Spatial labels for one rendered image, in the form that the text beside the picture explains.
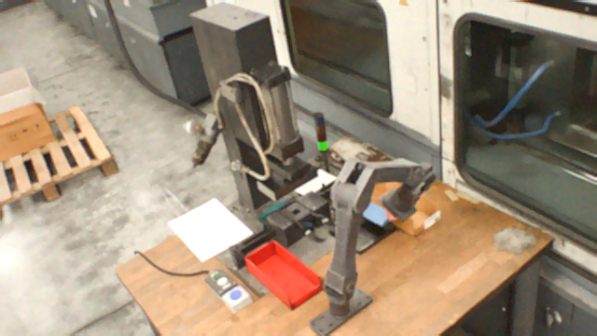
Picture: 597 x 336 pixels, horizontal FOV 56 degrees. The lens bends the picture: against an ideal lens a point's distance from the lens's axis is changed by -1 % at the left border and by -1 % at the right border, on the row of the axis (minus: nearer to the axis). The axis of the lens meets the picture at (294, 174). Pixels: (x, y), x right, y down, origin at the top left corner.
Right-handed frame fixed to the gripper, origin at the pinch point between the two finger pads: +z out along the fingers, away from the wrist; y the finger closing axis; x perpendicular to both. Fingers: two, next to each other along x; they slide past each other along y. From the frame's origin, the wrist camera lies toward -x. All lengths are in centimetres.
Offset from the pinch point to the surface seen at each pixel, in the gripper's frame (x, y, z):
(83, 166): 22, 208, 217
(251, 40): 18, 59, -37
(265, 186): 26.5, 32.8, 0.7
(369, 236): 6.2, 0.5, 7.4
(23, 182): 62, 226, 227
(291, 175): 20.1, 28.7, -5.3
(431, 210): -15.9, -6.0, 2.5
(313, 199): 9.1, 24.0, 13.6
